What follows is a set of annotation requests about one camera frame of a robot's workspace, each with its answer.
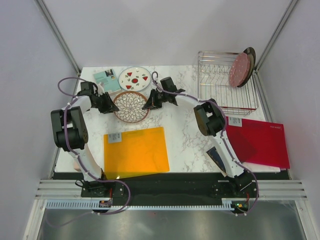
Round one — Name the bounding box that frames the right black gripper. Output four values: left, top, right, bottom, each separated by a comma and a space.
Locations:
143, 89, 168, 112

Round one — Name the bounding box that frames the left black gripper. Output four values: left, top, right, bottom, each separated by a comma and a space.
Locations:
93, 92, 119, 115

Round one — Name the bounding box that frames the brown rim floral plate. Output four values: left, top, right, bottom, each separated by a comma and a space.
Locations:
113, 91, 150, 124

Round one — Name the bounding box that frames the metal wire dish rack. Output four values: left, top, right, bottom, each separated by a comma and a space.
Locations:
197, 50, 259, 116

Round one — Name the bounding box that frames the pink polka dot plate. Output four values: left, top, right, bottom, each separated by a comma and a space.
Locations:
228, 52, 250, 87

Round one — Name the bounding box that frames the dark rim beige plate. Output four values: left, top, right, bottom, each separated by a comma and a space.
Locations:
237, 46, 256, 88

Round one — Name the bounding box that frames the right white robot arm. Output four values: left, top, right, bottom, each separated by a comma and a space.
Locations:
142, 77, 252, 197

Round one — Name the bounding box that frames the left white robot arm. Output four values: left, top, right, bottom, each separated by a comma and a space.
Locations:
50, 77, 119, 197

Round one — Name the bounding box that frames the teal book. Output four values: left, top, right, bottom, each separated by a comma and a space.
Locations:
93, 69, 122, 95

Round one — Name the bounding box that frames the white watermelon pattern plate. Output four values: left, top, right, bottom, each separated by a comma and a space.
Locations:
118, 66, 152, 92

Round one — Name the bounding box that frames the orange translucent plastic sheet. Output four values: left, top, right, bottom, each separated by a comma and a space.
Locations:
103, 127, 170, 180

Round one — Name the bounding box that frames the pink cube power socket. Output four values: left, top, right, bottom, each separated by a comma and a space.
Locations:
73, 161, 81, 172

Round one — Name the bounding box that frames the dark blue book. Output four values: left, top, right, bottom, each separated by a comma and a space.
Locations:
206, 147, 227, 177

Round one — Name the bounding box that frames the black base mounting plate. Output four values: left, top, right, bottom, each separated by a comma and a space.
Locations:
81, 173, 258, 206

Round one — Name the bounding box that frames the red translucent plastic sheet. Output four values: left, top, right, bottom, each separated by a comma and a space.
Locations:
226, 116, 277, 167

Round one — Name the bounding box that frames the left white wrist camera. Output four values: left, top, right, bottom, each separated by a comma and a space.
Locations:
96, 83, 105, 95

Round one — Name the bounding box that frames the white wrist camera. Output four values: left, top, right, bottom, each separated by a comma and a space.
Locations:
96, 83, 105, 95
152, 77, 162, 89

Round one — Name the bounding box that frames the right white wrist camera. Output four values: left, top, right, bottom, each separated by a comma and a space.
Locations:
152, 77, 162, 89

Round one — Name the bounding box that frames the aluminium front rail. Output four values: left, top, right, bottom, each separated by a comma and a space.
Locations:
36, 180, 307, 200

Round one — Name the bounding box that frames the left aluminium frame post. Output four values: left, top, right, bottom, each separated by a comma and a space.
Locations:
34, 0, 81, 76

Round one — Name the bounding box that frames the aluminium frame post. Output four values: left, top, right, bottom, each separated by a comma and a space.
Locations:
255, 0, 300, 72
34, 0, 81, 76

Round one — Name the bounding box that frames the white slotted cable duct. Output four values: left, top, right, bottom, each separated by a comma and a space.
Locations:
45, 199, 241, 211

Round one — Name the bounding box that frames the right aluminium frame post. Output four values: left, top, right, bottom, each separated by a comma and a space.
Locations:
255, 0, 300, 72

